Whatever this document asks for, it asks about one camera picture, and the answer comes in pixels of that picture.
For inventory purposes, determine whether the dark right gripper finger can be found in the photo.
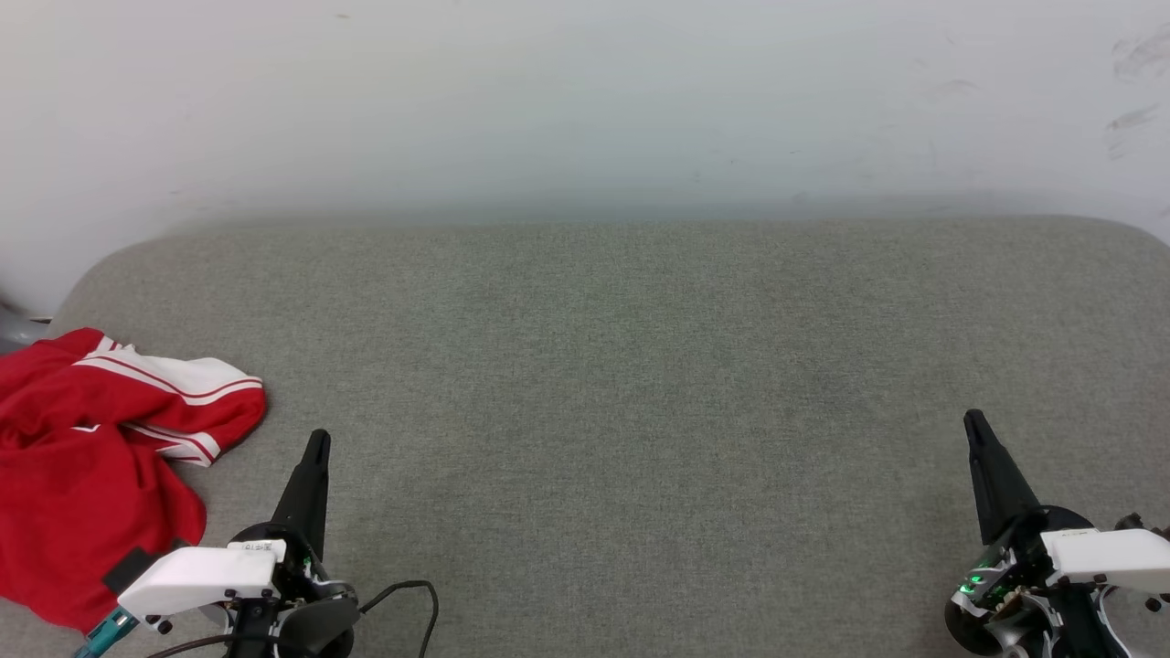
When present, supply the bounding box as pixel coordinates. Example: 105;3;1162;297
964;409;1043;547

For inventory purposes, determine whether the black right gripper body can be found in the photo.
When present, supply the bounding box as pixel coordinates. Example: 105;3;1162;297
946;505;1112;658

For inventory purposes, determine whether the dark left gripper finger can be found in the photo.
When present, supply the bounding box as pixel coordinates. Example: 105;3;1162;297
271;430;332;560

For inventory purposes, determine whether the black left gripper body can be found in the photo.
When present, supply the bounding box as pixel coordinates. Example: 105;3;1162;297
224;521;359;658

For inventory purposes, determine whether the red and white basketball jersey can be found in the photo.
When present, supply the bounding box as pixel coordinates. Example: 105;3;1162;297
0;327;268;633

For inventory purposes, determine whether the grey fabric sofa cushion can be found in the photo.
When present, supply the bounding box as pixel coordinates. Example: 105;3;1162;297
0;215;1170;658

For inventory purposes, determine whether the thin black cable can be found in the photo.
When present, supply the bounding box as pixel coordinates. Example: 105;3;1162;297
358;580;441;658

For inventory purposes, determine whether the grey metal frame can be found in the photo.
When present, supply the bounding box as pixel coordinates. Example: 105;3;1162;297
0;297;51;357

